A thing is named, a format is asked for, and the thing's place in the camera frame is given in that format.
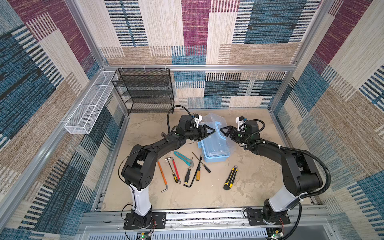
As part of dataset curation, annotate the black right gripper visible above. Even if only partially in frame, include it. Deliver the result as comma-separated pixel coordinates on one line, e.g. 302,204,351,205
219,125,249,144

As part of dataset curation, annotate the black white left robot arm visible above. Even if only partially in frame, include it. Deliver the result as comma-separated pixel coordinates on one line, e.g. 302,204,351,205
119,105,216,225

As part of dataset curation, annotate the black yellow utility knife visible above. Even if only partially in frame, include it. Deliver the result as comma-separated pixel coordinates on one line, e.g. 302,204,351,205
223,166,238,191

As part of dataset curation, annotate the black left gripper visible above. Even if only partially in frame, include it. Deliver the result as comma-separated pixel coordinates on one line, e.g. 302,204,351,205
184,125,215,142

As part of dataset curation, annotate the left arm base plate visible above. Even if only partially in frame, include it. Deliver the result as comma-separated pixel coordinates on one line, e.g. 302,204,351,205
124,211,167,230

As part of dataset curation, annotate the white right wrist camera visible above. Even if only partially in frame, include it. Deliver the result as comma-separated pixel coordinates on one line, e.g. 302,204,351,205
236,116,247,132

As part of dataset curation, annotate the black yellow phillips screwdriver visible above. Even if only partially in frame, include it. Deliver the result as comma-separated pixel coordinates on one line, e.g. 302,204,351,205
184,158,194,185

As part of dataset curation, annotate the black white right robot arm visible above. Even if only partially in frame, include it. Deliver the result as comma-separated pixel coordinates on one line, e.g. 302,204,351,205
220,117,331,225

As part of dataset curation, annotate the black wire mesh shelf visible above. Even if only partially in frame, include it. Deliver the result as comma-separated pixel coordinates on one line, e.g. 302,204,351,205
112,68,175,114

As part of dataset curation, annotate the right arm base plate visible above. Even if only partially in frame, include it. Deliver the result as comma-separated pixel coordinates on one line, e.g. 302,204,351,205
244,208,291,226

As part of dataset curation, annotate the white wire mesh basket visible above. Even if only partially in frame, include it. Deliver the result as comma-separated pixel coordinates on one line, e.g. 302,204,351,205
65,71,115,135

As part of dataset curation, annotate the teal utility knife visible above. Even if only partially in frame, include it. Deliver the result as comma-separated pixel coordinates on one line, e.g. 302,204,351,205
174,151,194,168

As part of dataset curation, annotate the light blue plastic toolbox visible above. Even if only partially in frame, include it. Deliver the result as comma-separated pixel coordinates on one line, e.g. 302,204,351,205
198,113,235,163

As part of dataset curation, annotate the black hex key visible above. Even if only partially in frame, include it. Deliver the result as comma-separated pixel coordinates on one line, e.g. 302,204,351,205
183,155,203,188

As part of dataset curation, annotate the wooden handled screwdriver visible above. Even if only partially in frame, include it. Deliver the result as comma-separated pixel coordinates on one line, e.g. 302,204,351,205
196,160,201,181

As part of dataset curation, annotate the orange hex key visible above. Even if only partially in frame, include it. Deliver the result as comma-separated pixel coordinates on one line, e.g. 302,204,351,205
157,161,169,193

